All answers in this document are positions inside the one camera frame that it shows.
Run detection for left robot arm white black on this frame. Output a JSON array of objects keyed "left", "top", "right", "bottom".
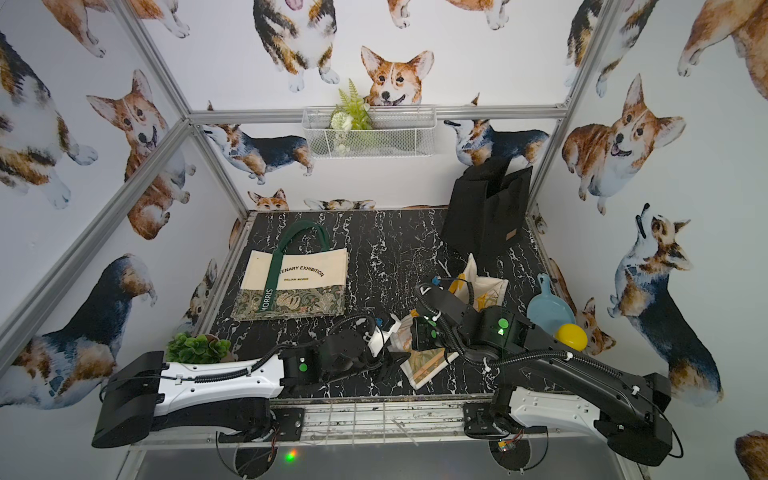
[{"left": 91, "top": 330, "right": 409, "bottom": 449}]

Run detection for cream tote bag yellow handles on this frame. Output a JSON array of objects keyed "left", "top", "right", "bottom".
[{"left": 388, "top": 254, "right": 509, "bottom": 391}]

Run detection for artificial fern and white flower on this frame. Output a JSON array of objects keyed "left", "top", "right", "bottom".
[{"left": 330, "top": 80, "right": 375, "bottom": 155}]

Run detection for black canvas tote bag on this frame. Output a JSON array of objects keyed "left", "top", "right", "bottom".
[{"left": 440, "top": 157, "right": 533, "bottom": 269}]

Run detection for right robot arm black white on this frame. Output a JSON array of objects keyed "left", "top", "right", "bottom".
[{"left": 412, "top": 283, "right": 683, "bottom": 466}]

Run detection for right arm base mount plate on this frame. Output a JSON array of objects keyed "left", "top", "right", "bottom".
[{"left": 462, "top": 402, "right": 548, "bottom": 441}]

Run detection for potted green plant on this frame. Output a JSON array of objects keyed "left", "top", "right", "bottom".
[{"left": 164, "top": 333, "right": 231, "bottom": 364}]

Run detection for cream tote bag green handles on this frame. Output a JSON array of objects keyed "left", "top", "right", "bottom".
[{"left": 231, "top": 220, "right": 349, "bottom": 321}]

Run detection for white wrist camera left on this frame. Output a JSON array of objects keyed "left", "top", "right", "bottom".
[{"left": 368, "top": 317, "right": 401, "bottom": 358}]

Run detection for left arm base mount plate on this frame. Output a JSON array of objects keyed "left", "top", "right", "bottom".
[{"left": 216, "top": 408, "right": 306, "bottom": 444}]

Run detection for white wire wall basket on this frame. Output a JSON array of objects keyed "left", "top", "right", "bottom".
[{"left": 302, "top": 106, "right": 437, "bottom": 159}]

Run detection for light blue dustpan scoop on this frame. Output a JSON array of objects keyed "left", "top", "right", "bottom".
[{"left": 526, "top": 273, "right": 576, "bottom": 336}]

